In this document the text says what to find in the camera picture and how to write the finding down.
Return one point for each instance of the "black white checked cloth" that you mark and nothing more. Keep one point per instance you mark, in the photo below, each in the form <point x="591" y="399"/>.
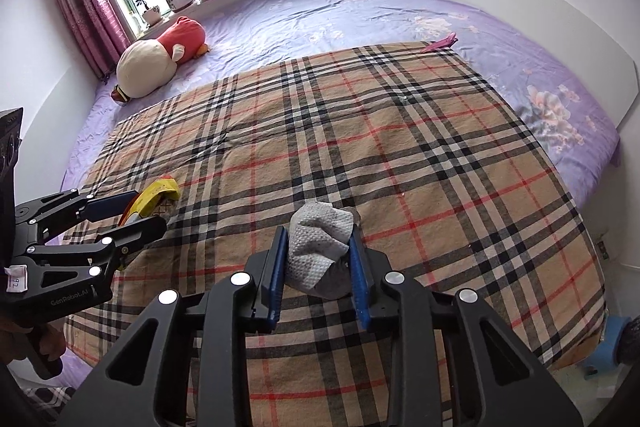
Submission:
<point x="47" y="404"/>

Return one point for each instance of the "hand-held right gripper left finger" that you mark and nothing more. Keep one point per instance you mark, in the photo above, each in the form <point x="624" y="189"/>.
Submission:
<point x="277" y="279"/>

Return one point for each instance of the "wall socket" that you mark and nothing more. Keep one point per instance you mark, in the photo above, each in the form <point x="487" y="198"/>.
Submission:
<point x="602" y="249"/>

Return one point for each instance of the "blue plastic object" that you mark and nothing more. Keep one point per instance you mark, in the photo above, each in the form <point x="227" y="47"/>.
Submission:
<point x="607" y="342"/>

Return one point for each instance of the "grey paper towel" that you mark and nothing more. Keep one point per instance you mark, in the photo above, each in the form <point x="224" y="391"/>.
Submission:
<point x="317" y="242"/>

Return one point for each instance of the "red and cream plush toy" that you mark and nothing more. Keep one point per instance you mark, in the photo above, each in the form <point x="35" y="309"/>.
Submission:
<point x="155" y="52"/>

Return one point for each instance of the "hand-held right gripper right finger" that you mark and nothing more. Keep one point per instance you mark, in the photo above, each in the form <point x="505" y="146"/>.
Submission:
<point x="358" y="279"/>

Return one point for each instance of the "pink clip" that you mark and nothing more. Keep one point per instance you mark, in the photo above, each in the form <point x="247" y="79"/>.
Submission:
<point x="442" y="43"/>

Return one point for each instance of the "tan plaid blanket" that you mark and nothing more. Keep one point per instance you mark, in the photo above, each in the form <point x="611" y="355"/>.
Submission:
<point x="400" y="187"/>

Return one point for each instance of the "yellow snack packet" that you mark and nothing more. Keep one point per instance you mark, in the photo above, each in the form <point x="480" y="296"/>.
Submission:
<point x="152" y="197"/>

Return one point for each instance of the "purple floral bedsheet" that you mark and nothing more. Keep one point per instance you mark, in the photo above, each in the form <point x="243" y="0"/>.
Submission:
<point x="325" y="12"/>

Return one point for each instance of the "person's left hand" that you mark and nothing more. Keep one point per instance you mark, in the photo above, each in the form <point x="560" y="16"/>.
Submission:
<point x="52" y="342"/>

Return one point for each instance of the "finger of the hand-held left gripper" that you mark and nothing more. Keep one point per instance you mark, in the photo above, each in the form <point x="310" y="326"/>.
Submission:
<point x="125" y="234"/>
<point x="107" y="205"/>

